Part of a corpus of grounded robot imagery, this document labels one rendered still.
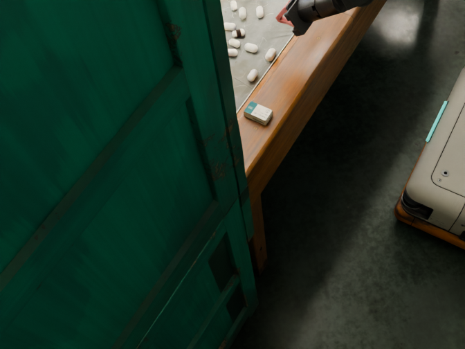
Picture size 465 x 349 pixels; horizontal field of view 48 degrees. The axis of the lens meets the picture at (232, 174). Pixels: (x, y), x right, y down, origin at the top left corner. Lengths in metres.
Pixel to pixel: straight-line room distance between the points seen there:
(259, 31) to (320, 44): 0.18
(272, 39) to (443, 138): 0.72
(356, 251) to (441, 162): 0.43
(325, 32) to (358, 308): 0.93
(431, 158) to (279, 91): 0.69
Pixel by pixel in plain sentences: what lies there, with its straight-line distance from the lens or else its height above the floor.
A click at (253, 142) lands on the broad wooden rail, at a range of 1.20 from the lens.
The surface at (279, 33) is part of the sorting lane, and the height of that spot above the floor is 0.74.
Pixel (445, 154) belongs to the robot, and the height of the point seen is 0.28.
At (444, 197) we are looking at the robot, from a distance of 1.75.
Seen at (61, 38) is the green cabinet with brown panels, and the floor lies 1.45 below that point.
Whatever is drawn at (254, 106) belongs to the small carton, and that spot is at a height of 0.78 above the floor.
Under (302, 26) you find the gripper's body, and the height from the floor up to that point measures 0.90.
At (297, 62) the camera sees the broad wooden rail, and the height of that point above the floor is 0.76.
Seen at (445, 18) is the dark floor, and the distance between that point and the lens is 2.60.
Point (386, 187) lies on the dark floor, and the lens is 2.04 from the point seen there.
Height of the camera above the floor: 1.78
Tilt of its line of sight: 61 degrees down
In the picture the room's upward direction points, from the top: 11 degrees counter-clockwise
